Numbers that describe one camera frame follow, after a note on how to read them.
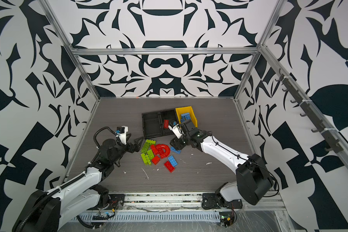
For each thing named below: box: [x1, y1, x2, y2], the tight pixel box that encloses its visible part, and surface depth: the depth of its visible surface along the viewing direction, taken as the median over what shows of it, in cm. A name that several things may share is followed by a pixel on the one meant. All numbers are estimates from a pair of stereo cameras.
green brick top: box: [145, 139, 157, 145], surface depth 96 cm
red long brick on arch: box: [155, 144, 164, 156], surface depth 93 cm
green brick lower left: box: [140, 152, 152, 166], surface depth 88 cm
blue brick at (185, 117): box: [180, 112, 191, 123], surface depth 107 cm
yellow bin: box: [174, 105, 198, 128], surface depth 106 cm
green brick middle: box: [146, 149, 155, 161], surface depth 93 cm
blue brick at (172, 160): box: [167, 155, 178, 167], surface depth 89 cm
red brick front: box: [163, 160, 175, 174], surface depth 87 cm
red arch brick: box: [155, 144, 171, 160], surface depth 93 cm
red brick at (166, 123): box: [163, 119, 170, 130], surface depth 104 cm
